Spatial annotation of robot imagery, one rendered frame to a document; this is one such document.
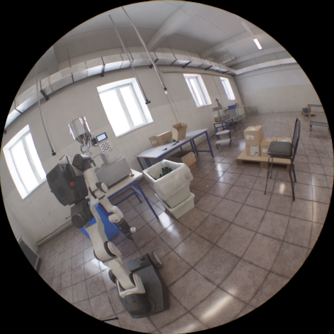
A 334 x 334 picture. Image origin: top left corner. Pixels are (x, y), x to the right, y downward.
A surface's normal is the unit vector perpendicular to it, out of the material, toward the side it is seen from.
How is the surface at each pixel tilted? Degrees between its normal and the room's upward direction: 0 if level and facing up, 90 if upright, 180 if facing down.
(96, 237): 40
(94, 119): 90
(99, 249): 28
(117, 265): 50
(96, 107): 90
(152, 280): 0
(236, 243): 0
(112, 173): 90
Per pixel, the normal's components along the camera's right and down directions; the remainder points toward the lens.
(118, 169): 0.54, 0.10
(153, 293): -0.36, -0.87
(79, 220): 0.27, -0.07
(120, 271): 0.07, -0.41
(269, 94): -0.76, 0.48
